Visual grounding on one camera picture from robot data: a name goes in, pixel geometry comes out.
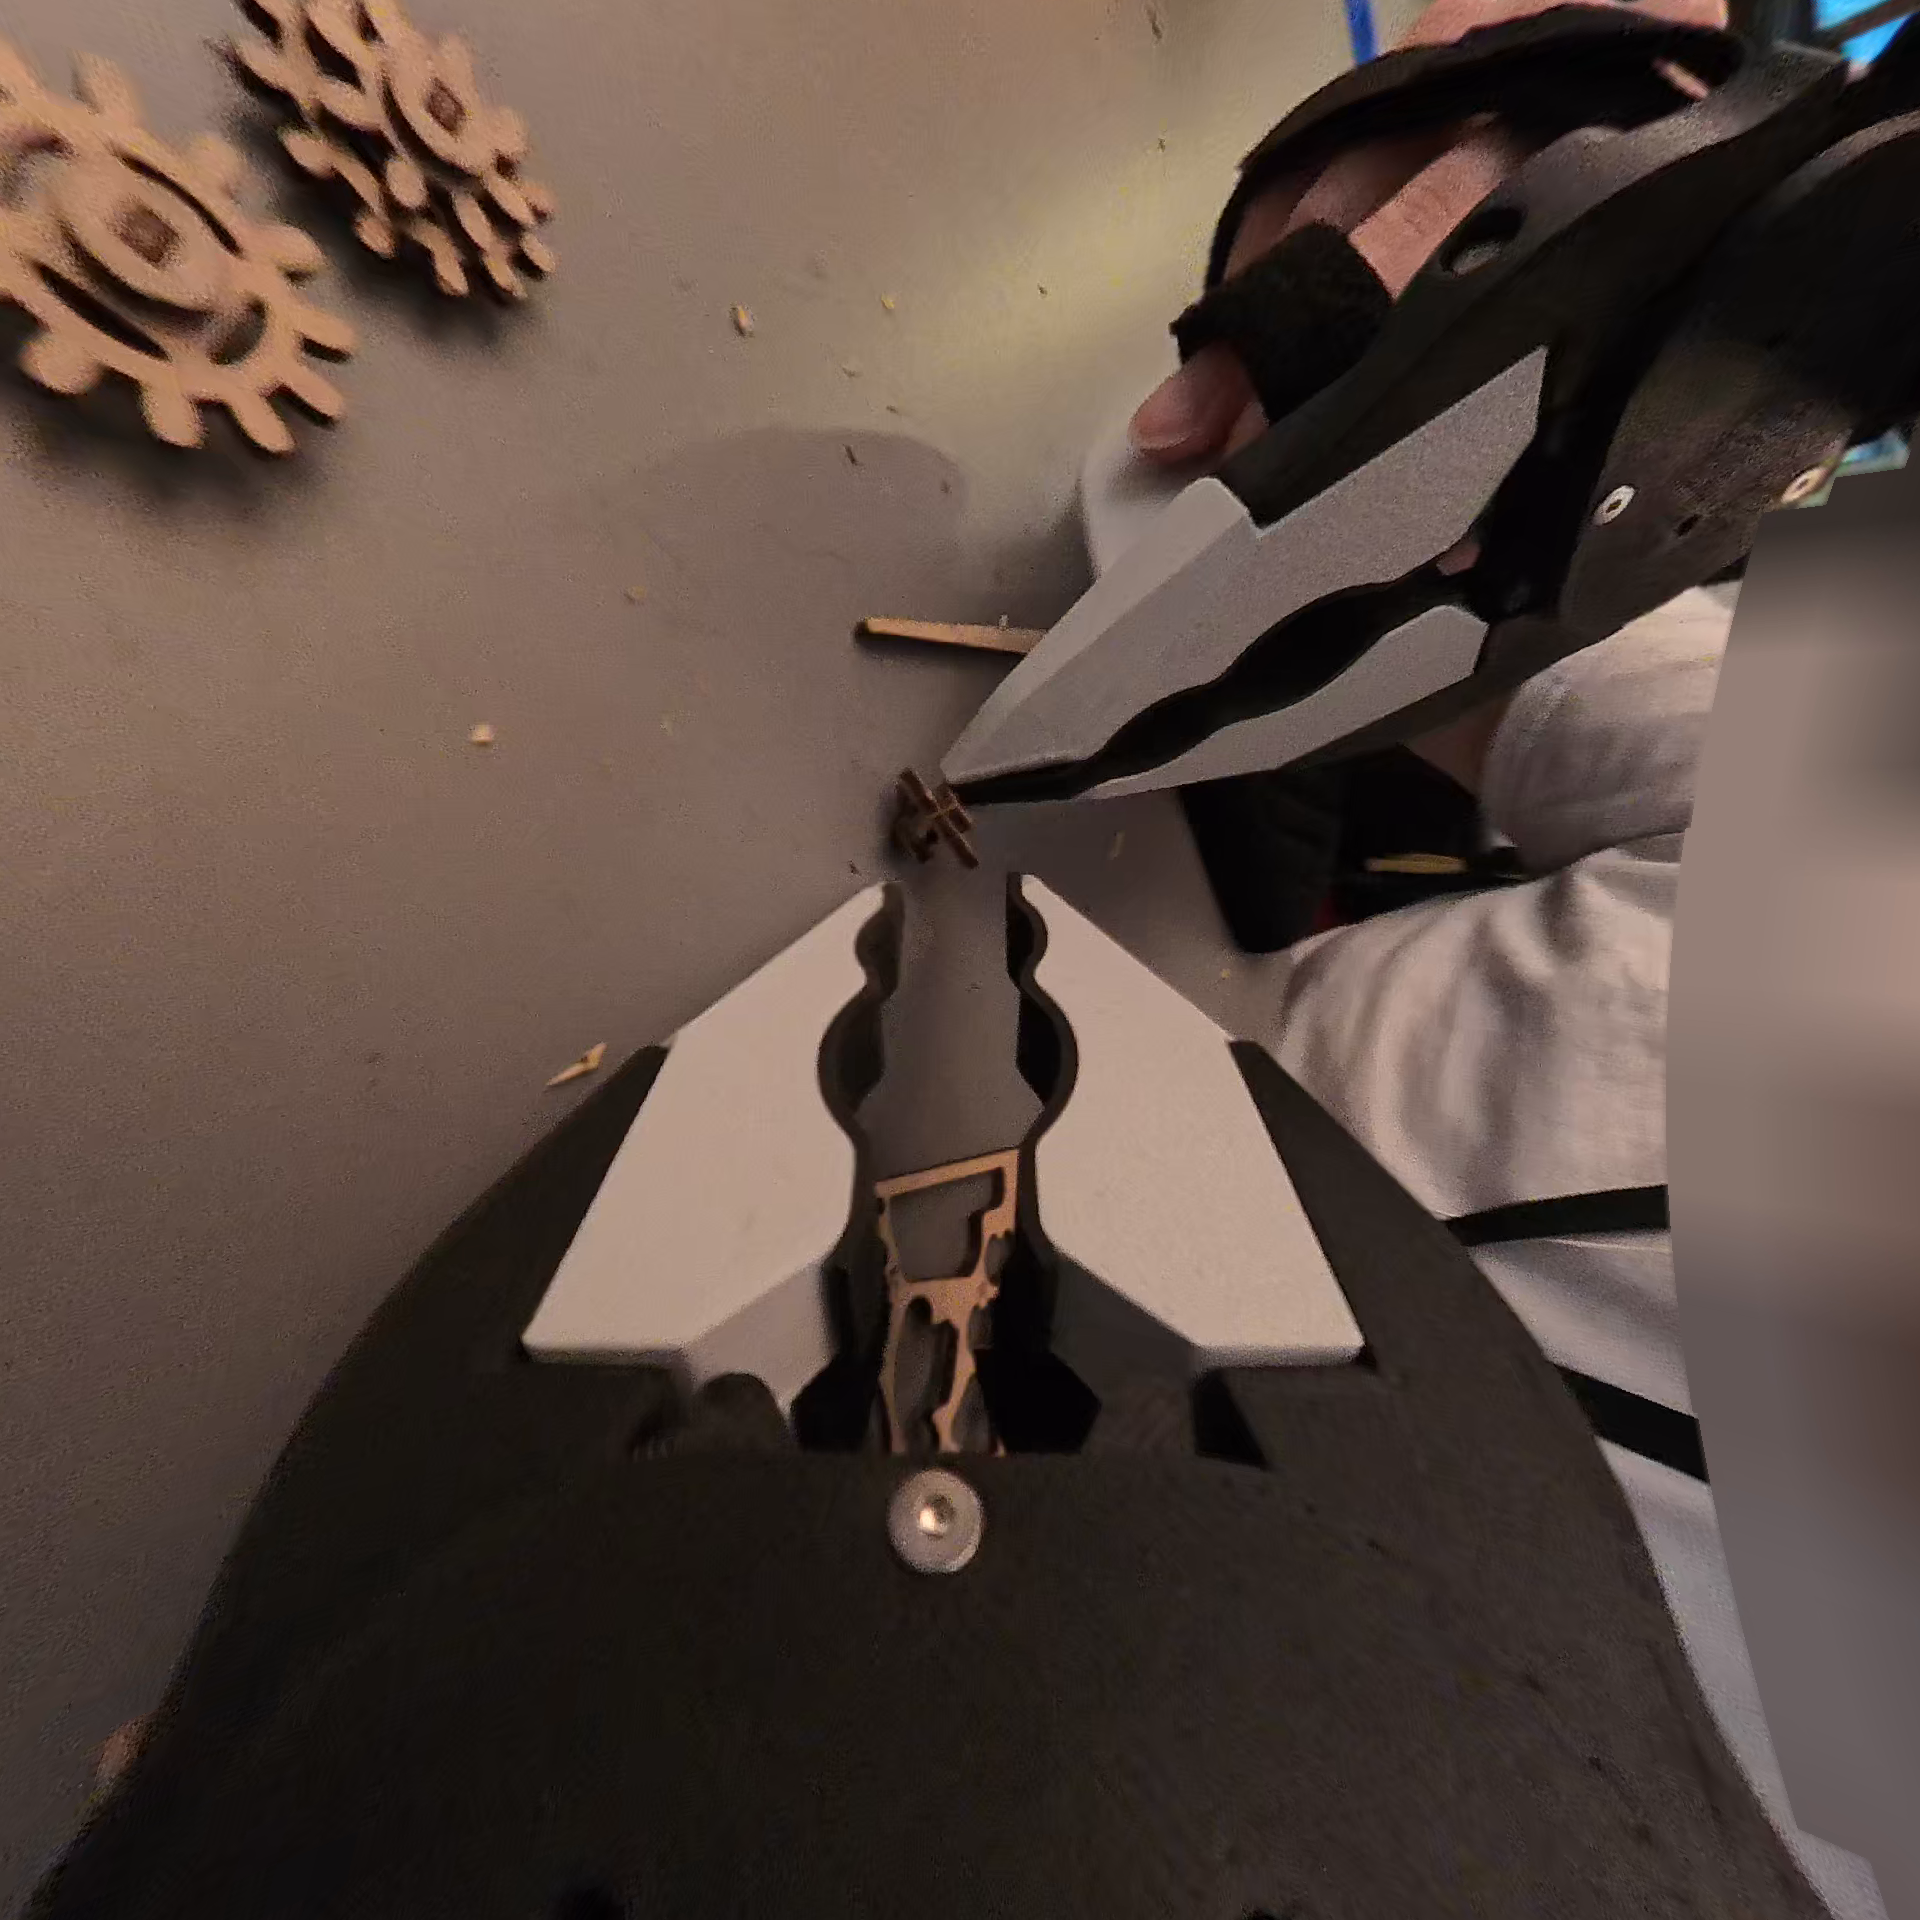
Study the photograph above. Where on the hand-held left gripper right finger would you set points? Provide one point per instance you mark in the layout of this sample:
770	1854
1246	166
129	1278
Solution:
1202	1201

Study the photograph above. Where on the thin wooden splinter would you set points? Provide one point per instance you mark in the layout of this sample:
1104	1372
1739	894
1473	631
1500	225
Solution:
929	632

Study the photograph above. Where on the person's right hand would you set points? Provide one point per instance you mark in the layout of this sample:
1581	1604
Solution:
1424	195

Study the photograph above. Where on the laser-cut plywood sheet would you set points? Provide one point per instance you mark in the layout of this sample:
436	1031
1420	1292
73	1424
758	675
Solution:
929	1292

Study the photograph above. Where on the small wooden gear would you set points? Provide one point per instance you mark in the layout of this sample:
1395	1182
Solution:
150	384
442	211

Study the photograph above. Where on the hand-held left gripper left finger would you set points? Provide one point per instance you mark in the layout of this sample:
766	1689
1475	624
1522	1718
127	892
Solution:
705	1201

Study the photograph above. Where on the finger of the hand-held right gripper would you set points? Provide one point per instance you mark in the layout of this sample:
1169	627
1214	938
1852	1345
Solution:
1350	718
1202	631

